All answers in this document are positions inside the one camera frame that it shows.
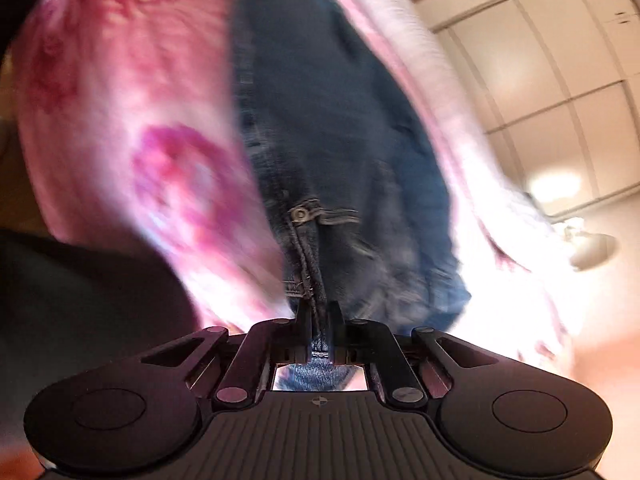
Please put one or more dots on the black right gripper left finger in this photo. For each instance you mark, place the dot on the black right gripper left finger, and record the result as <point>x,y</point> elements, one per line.
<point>267,345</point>

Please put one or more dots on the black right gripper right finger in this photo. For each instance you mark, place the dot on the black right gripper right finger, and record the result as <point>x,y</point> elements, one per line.
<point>372,346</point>

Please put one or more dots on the blue denim jeans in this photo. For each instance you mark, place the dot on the blue denim jeans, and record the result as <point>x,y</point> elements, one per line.
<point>350,182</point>

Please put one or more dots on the pink floral fleece blanket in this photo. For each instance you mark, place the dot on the pink floral fleece blanket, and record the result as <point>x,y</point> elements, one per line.
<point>132,138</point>

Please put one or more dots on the cream wardrobe cabinet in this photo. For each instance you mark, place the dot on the cream wardrobe cabinet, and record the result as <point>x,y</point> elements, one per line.
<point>555,85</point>

